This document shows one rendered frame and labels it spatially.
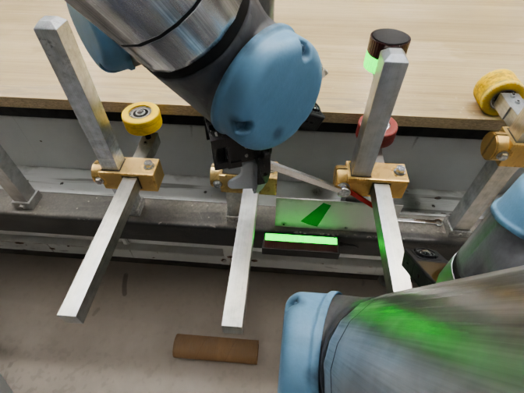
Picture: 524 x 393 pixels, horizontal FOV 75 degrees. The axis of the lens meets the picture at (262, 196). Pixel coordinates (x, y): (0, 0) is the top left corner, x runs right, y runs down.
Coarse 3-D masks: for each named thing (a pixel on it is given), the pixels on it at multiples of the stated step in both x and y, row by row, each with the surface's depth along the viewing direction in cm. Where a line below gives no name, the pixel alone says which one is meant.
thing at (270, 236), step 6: (270, 234) 77; (276, 234) 77; (282, 234) 77; (276, 240) 76; (282, 240) 76; (288, 240) 76; (294, 240) 76; (300, 240) 76; (306, 240) 76; (312, 240) 76; (318, 240) 76; (324, 240) 76; (330, 240) 76; (336, 240) 76
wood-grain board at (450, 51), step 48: (0, 0) 115; (48, 0) 115; (288, 0) 115; (336, 0) 115; (384, 0) 115; (432, 0) 115; (480, 0) 115; (0, 48) 93; (336, 48) 93; (432, 48) 93; (480, 48) 93; (0, 96) 78; (48, 96) 78; (144, 96) 78; (336, 96) 78; (432, 96) 78
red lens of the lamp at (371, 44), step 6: (372, 42) 52; (378, 42) 51; (408, 42) 51; (372, 48) 52; (378, 48) 51; (384, 48) 50; (402, 48) 50; (408, 48) 52; (372, 54) 52; (378, 54) 52
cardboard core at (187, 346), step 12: (180, 336) 124; (192, 336) 124; (204, 336) 125; (180, 348) 121; (192, 348) 121; (204, 348) 121; (216, 348) 120; (228, 348) 120; (240, 348) 120; (252, 348) 120; (216, 360) 121; (228, 360) 120; (240, 360) 120; (252, 360) 120
